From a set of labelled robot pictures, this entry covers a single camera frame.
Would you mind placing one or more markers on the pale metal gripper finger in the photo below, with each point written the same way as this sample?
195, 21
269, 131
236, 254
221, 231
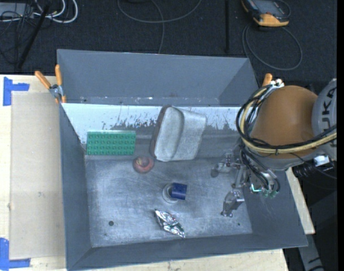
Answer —
221, 168
231, 203

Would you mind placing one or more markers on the blue cup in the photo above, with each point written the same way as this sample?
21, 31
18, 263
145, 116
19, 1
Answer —
179, 191

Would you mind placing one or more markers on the grey sponge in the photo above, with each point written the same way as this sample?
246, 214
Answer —
179, 135

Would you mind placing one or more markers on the crumpled silver foil packet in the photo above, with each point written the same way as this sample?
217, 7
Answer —
169, 223

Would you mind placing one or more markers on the red-brown ball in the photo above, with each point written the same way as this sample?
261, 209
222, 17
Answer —
143, 165

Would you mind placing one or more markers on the grey metal bin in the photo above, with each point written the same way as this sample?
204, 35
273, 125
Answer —
124, 190

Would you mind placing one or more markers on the green studded flat block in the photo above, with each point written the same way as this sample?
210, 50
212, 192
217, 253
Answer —
111, 143

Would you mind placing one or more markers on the pale wood flat board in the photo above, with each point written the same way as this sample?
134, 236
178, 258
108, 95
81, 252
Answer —
34, 165

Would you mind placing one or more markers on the black cylinder on white bracket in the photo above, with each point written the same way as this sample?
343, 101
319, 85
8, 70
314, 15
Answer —
311, 170

